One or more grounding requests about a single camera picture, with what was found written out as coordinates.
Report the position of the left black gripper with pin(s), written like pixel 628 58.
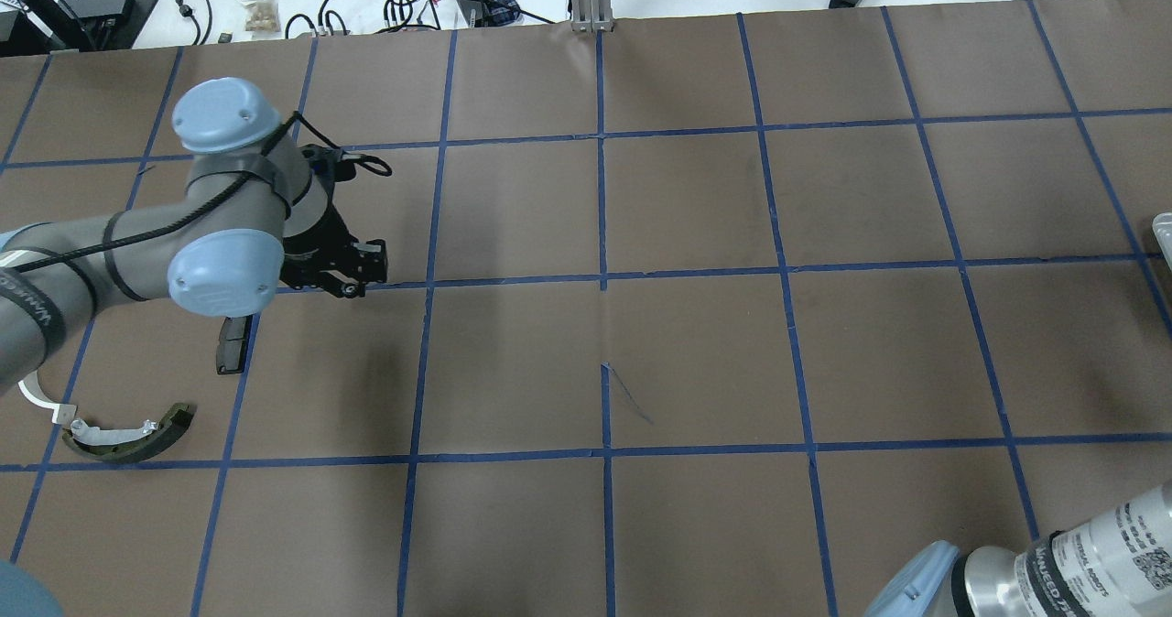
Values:
pixel 309 264

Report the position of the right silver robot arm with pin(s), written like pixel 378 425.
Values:
pixel 1115 564

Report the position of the silver ribbed metal tray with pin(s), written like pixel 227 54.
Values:
pixel 1162 229

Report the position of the grey brake pad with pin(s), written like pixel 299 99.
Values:
pixel 233 347

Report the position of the green curved brake shoe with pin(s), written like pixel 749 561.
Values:
pixel 129 445

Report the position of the white curved plastic part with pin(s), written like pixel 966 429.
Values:
pixel 61 414

